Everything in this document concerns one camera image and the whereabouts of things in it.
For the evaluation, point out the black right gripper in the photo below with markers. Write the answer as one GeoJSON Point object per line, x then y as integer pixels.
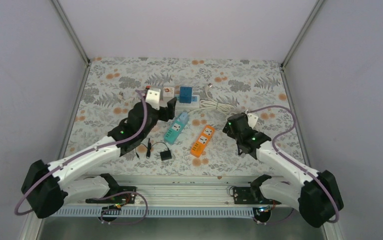
{"type": "Point", "coordinates": [229, 133]}

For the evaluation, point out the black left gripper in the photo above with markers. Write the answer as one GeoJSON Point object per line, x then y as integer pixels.
{"type": "Point", "coordinates": [168, 112]}

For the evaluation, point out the white cube socket adapter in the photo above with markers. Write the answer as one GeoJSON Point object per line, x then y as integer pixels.
{"type": "Point", "coordinates": [168, 92]}

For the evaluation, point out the blue cube socket adapter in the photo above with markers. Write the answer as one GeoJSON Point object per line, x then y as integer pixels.
{"type": "Point", "coordinates": [185, 94]}

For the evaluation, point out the orange power strip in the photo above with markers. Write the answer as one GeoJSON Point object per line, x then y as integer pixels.
{"type": "Point", "coordinates": [202, 141]}

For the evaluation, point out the teal power strip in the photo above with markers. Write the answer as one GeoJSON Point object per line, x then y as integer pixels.
{"type": "Point", "coordinates": [173, 132]}

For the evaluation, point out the light blue small adapter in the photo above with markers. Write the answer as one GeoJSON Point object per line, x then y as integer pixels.
{"type": "Point", "coordinates": [183, 118]}

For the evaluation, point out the white multicolour power strip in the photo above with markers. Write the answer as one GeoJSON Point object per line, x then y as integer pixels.
{"type": "Point", "coordinates": [194, 105]}

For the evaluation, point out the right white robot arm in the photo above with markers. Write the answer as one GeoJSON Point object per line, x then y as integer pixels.
{"type": "Point", "coordinates": [314, 194]}

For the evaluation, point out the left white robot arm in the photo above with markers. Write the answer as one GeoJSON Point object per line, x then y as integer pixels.
{"type": "Point", "coordinates": [49, 186]}

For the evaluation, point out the floral patterned table mat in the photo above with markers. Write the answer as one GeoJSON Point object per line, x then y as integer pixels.
{"type": "Point", "coordinates": [110, 92]}

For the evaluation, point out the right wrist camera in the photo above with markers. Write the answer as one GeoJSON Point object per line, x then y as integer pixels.
{"type": "Point", "coordinates": [252, 120]}

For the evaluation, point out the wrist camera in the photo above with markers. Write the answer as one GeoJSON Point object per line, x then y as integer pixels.
{"type": "Point", "coordinates": [152, 97]}
{"type": "Point", "coordinates": [252, 120]}

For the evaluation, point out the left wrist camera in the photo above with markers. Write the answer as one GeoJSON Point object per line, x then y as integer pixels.
{"type": "Point", "coordinates": [152, 97]}

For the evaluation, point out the aluminium front rail base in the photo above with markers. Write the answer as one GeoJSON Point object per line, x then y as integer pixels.
{"type": "Point", "coordinates": [178, 208]}

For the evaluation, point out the aluminium corner frame post right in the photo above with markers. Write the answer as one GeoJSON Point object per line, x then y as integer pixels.
{"type": "Point", "coordinates": [308, 22]}

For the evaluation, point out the aluminium corner frame post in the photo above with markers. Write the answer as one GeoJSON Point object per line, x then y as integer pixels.
{"type": "Point", "coordinates": [70, 30]}
{"type": "Point", "coordinates": [308, 22]}

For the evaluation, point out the aluminium corner frame post left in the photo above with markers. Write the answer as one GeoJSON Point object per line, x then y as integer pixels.
{"type": "Point", "coordinates": [70, 30]}

